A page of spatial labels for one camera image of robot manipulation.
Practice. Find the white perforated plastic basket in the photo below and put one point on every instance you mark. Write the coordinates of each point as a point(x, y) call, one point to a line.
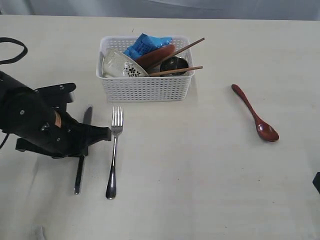
point(139, 89)

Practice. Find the stainless steel cup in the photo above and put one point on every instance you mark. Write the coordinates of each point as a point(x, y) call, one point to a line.
point(173, 63)

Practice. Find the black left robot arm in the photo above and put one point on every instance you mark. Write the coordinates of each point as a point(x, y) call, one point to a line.
point(13, 94)

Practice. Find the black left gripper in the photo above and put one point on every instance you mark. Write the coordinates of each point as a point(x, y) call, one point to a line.
point(51, 132)

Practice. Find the brown wooden chopstick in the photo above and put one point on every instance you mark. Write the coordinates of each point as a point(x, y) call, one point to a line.
point(174, 71)
point(176, 53)

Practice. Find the silver metal fork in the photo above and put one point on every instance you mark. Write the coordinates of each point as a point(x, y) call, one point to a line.
point(117, 124)

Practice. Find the dark red wooden spoon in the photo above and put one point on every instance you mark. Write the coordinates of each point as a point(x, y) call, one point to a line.
point(265, 131)

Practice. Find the brown wooden bowl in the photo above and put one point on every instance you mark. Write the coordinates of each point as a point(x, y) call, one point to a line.
point(148, 60)

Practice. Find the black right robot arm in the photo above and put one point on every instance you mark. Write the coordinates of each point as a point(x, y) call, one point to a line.
point(316, 182)

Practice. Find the grey floral ceramic bowl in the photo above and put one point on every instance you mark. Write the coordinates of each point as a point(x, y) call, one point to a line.
point(116, 64)

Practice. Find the silver table knife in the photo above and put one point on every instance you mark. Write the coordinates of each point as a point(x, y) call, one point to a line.
point(87, 119)

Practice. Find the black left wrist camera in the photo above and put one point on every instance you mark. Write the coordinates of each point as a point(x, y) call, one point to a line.
point(57, 96)

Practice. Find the blue snack packet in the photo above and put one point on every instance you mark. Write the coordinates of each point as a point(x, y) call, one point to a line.
point(146, 44)

